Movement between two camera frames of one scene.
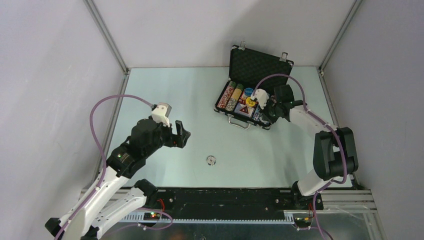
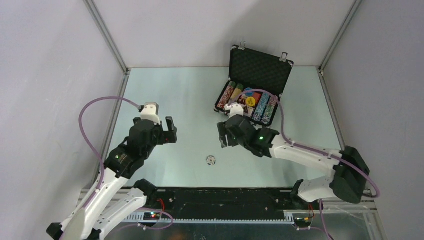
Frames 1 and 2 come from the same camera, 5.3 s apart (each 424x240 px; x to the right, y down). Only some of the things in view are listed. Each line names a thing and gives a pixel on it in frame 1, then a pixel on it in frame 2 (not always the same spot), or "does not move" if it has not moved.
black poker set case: (252, 77) does not move
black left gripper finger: (181, 139) -> (170, 136)
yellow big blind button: (249, 102) does not move
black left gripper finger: (179, 128) -> (170, 124)
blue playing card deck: (256, 113) -> (248, 111)
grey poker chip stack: (234, 97) does not move
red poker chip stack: (227, 95) does not move
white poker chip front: (211, 160) does not move
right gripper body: (269, 106) -> (232, 141)
